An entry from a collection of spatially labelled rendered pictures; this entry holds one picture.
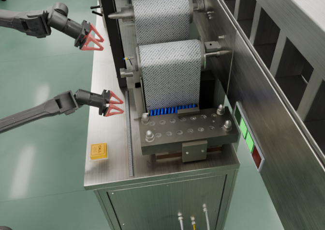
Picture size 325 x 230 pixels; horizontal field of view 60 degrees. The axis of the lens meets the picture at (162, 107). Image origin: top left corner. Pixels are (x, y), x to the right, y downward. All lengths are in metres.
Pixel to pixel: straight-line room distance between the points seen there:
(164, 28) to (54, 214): 1.56
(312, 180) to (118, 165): 0.81
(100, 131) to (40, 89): 1.96
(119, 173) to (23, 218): 1.26
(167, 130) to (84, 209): 1.22
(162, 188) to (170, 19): 0.74
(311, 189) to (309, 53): 0.28
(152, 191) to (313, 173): 0.81
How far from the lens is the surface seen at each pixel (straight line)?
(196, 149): 1.16
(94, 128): 1.41
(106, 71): 1.74
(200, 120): 1.21
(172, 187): 1.30
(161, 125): 1.19
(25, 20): 1.10
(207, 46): 1.16
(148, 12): 1.26
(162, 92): 1.20
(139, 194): 1.33
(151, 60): 1.10
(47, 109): 1.15
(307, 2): 0.68
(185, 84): 1.19
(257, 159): 0.92
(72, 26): 1.08
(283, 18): 0.71
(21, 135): 2.88
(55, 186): 2.41
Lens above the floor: 1.92
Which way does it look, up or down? 45 degrees down
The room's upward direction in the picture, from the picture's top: 4 degrees counter-clockwise
